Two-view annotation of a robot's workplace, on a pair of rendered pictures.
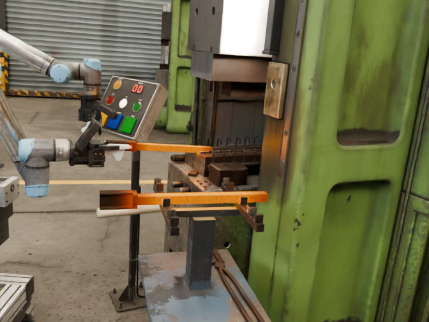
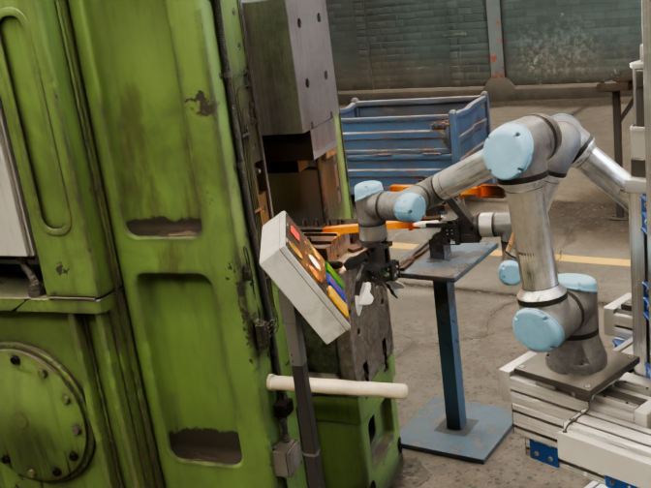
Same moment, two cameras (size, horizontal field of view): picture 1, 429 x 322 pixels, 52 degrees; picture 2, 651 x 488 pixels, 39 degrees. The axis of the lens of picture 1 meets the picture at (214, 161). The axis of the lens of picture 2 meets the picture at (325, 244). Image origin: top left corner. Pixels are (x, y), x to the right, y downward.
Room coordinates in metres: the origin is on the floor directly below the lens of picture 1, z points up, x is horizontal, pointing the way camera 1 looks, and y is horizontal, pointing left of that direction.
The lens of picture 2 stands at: (3.50, 2.30, 1.87)
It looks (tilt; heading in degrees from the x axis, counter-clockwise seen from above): 17 degrees down; 231
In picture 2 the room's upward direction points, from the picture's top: 8 degrees counter-clockwise
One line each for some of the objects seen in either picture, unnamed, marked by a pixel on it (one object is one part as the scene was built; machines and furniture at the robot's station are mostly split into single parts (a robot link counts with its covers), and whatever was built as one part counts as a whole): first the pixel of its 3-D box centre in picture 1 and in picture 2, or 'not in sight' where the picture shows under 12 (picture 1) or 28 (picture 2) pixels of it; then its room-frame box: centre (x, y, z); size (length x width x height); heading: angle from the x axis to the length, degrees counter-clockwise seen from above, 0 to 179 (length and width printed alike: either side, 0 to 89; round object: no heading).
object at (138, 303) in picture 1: (131, 291); not in sight; (2.11, 0.40, 0.05); 0.22 x 0.22 x 0.09; 26
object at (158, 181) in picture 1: (194, 183); not in sight; (1.22, 0.05, 1.00); 0.23 x 0.06 x 0.02; 106
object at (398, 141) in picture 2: not in sight; (403, 149); (-1.45, -2.69, 0.36); 1.20 x 0.80 x 0.72; 111
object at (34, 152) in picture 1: (36, 151); (511, 225); (1.37, 0.58, 1.02); 0.11 x 0.08 x 0.09; 116
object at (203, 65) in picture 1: (250, 67); (265, 140); (1.73, -0.11, 1.32); 0.42 x 0.20 x 0.10; 116
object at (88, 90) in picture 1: (92, 90); (373, 231); (1.92, 0.56, 1.16); 0.08 x 0.08 x 0.05
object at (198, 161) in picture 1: (241, 156); (281, 244); (1.73, -0.11, 0.96); 0.42 x 0.20 x 0.09; 116
